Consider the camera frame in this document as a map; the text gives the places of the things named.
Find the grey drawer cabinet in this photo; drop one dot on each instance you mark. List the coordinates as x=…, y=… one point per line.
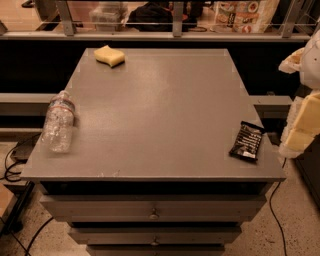
x=155, y=133

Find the black snack bar wrapper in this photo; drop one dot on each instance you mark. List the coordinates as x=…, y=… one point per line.
x=247, y=142

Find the round drawer knob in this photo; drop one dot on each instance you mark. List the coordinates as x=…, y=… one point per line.
x=155, y=241
x=154, y=215

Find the round drawer knob lower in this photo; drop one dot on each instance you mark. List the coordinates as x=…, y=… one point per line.
x=155, y=241

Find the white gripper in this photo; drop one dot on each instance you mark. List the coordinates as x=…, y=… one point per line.
x=312, y=65

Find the clear plastic water bottle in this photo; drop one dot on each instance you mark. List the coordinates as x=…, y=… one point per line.
x=58, y=125

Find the printed food bag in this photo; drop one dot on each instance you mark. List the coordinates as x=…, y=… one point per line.
x=243, y=16

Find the round drawer knob upper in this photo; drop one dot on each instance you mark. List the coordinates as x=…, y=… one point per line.
x=154, y=215

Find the yellow sponge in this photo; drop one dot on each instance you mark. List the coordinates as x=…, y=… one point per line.
x=109, y=56

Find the black cloth bundle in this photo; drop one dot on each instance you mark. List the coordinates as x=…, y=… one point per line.
x=150, y=17

